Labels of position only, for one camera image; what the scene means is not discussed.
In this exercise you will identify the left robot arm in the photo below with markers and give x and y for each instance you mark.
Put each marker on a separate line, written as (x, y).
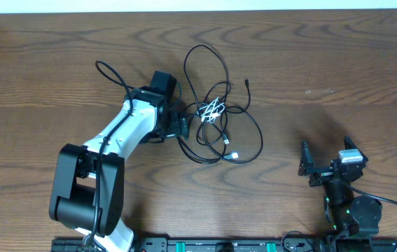
(88, 186)

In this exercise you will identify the clear tape piece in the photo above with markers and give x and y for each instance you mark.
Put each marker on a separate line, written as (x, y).
(319, 92)

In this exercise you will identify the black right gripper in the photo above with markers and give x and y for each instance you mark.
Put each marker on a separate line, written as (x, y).
(322, 174)

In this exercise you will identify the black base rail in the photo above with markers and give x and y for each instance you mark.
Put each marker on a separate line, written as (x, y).
(159, 244)

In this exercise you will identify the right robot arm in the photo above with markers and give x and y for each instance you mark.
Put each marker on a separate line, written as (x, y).
(355, 219)

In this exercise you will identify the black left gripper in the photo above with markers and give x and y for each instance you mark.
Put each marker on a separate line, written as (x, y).
(179, 129)

